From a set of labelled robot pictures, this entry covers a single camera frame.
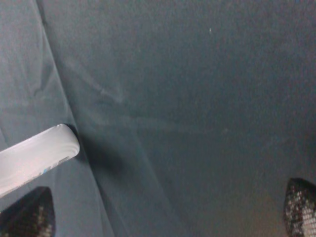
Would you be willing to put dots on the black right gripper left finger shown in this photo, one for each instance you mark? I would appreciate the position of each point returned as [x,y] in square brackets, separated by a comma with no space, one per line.
[32,215]

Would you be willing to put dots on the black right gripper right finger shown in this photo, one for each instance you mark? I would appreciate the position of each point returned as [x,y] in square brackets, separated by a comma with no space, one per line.
[299,209]

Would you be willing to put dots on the white curvy bottle black cap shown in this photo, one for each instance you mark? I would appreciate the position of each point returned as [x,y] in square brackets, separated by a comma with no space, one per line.
[33,157]

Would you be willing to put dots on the black tablecloth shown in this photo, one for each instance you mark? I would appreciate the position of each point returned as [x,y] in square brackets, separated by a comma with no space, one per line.
[192,115]

